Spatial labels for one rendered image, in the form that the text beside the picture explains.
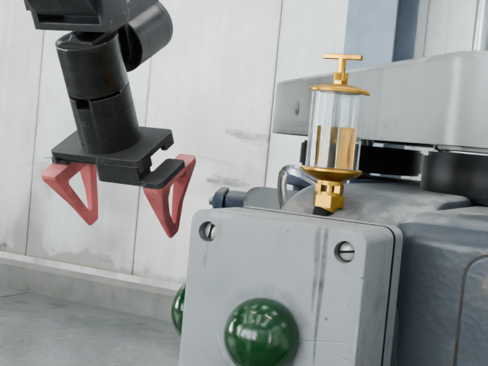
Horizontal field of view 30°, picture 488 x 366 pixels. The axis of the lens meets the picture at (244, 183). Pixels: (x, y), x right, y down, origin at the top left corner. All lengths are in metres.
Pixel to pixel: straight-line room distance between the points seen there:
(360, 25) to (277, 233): 5.14
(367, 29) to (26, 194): 3.15
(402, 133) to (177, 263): 5.97
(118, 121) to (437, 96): 0.39
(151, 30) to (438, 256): 0.54
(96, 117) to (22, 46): 6.55
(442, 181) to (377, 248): 0.16
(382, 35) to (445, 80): 4.91
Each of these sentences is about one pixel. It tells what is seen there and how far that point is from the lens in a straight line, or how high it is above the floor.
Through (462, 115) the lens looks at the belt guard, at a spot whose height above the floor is 1.38.
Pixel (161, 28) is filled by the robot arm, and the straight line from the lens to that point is 0.89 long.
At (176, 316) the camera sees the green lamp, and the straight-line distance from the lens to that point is 0.38.
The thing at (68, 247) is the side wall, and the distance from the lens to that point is 7.04.
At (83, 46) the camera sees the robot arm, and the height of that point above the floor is 1.42.
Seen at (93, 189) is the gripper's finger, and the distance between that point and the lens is 0.94.
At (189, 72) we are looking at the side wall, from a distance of 6.47.
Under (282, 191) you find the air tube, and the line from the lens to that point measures 0.54.
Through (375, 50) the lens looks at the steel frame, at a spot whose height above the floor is 1.92.
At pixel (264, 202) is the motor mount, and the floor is 1.30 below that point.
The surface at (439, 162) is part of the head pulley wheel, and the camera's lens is 0.50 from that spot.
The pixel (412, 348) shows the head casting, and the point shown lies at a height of 1.28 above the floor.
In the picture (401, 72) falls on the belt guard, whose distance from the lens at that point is 0.57.
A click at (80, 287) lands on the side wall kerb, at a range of 6.95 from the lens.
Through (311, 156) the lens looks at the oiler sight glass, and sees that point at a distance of 0.42.
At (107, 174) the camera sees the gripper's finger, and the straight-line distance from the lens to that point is 0.85.
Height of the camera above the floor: 1.36
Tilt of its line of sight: 3 degrees down
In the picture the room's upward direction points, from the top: 5 degrees clockwise
